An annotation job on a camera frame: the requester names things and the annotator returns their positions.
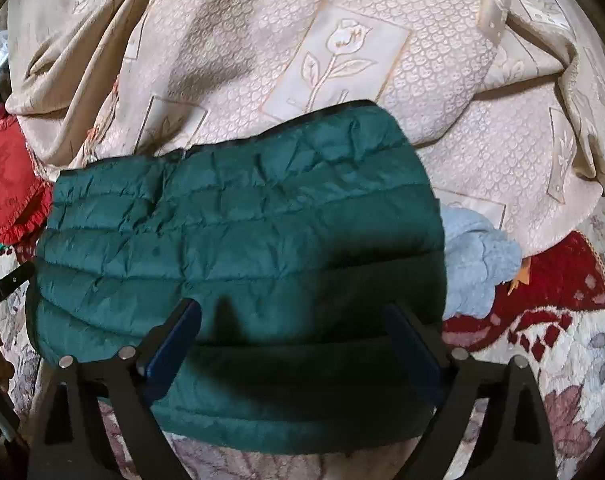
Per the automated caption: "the red heart ruffled pillow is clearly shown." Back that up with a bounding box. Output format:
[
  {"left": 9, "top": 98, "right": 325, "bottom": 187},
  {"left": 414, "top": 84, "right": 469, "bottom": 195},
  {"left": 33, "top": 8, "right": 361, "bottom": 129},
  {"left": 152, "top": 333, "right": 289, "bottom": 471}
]
[{"left": 0, "top": 116, "right": 52, "bottom": 245}]

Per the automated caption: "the floral red white blanket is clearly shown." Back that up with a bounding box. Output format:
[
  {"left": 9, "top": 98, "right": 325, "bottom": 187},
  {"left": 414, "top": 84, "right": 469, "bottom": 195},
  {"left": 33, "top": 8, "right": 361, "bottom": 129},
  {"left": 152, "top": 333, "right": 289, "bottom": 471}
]
[{"left": 0, "top": 199, "right": 605, "bottom": 480}]

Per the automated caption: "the beige embroidered bedspread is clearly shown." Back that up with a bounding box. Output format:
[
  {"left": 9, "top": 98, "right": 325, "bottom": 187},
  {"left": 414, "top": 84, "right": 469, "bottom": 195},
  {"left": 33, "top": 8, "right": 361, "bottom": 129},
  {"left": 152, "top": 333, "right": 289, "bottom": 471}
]
[{"left": 7, "top": 0, "right": 605, "bottom": 255}]

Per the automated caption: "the light blue knit sweater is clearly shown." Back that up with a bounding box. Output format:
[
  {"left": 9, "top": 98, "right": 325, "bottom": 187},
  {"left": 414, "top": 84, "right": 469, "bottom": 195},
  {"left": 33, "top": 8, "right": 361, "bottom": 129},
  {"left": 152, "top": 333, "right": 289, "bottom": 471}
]
[{"left": 440, "top": 205, "right": 523, "bottom": 321}]

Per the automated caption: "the dark green quilted jacket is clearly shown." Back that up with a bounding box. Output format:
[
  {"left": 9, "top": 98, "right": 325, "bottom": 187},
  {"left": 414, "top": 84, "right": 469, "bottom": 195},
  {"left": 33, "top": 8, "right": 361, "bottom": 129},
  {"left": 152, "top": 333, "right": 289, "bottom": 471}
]
[{"left": 26, "top": 101, "right": 447, "bottom": 454}]

